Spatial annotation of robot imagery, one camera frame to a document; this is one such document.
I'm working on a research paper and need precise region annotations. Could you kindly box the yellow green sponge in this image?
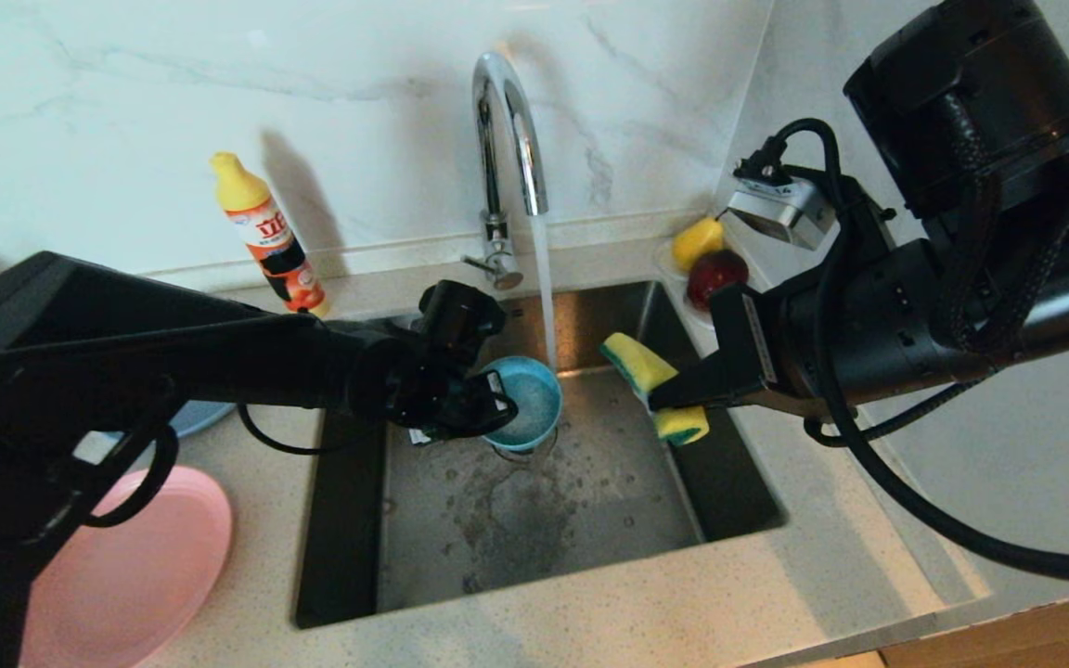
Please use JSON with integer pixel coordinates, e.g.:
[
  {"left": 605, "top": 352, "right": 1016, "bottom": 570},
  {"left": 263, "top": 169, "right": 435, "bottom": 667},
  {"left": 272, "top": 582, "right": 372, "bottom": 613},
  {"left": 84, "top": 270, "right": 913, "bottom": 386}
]
[{"left": 599, "top": 332, "right": 711, "bottom": 446}]

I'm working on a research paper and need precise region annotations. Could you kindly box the teal plastic bowl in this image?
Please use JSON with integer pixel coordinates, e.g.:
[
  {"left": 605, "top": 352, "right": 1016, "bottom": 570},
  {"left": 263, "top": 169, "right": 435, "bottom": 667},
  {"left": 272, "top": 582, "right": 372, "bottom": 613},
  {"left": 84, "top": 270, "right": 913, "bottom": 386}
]
[{"left": 479, "top": 356, "right": 563, "bottom": 453}]

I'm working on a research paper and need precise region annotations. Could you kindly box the chrome gooseneck faucet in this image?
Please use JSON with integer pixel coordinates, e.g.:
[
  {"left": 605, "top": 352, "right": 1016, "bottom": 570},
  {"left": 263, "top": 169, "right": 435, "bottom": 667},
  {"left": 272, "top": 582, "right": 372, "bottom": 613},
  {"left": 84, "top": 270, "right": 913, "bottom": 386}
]
[{"left": 460, "top": 53, "right": 550, "bottom": 291}]

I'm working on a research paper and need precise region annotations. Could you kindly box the yellow-capped orange dish soap bottle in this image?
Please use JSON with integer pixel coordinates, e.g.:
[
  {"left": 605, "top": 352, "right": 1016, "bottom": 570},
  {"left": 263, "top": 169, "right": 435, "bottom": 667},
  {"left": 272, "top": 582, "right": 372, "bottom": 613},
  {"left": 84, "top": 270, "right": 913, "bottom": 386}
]
[{"left": 211, "top": 151, "right": 329, "bottom": 318}]

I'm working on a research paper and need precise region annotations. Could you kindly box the blue plastic plate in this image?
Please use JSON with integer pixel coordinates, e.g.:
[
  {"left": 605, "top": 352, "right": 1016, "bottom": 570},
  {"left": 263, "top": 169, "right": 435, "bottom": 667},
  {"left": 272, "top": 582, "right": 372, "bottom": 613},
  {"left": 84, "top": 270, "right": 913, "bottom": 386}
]
[{"left": 103, "top": 401, "right": 238, "bottom": 442}]

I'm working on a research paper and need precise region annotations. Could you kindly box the stainless steel sink basin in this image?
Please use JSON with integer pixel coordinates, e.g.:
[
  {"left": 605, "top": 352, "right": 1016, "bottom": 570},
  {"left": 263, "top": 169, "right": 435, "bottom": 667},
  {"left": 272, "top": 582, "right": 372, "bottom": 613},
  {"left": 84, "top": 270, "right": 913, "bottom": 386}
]
[{"left": 294, "top": 281, "right": 788, "bottom": 630}]

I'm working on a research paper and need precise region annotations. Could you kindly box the dark red apple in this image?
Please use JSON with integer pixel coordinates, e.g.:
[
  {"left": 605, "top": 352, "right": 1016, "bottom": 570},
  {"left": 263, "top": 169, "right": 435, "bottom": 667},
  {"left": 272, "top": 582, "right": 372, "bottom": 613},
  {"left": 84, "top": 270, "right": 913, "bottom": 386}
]
[{"left": 686, "top": 250, "right": 749, "bottom": 312}]

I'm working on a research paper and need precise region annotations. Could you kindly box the yellow pear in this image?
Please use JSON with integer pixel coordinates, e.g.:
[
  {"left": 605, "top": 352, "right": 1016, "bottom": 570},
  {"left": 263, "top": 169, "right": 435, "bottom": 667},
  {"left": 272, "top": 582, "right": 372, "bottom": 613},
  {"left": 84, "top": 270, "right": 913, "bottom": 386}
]
[{"left": 671, "top": 215, "right": 726, "bottom": 273}]

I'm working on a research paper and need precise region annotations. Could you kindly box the pink plastic plate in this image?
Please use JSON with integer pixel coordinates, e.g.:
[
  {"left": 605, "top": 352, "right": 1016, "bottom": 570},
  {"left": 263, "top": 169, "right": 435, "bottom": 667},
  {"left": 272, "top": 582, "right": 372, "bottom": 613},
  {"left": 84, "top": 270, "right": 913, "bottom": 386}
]
[{"left": 19, "top": 466, "right": 233, "bottom": 668}]

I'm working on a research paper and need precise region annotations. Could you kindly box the wooden cabinet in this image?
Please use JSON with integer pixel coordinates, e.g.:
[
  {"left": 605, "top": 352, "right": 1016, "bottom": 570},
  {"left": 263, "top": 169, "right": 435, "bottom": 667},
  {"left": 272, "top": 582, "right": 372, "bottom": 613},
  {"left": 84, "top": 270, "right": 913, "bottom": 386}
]
[{"left": 878, "top": 586, "right": 1069, "bottom": 668}]

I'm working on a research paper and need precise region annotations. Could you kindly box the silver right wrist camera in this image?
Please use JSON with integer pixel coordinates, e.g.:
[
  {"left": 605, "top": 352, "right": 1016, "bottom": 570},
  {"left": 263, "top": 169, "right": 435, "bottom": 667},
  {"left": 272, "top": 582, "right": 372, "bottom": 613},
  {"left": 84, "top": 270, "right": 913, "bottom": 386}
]
[{"left": 728, "top": 148, "right": 837, "bottom": 251}]

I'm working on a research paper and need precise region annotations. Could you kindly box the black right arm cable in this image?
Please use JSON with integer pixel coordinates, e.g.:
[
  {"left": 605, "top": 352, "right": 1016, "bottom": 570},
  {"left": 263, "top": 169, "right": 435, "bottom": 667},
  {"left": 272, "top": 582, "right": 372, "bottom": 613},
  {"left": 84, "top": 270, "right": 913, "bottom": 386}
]
[{"left": 762, "top": 118, "right": 1069, "bottom": 587}]

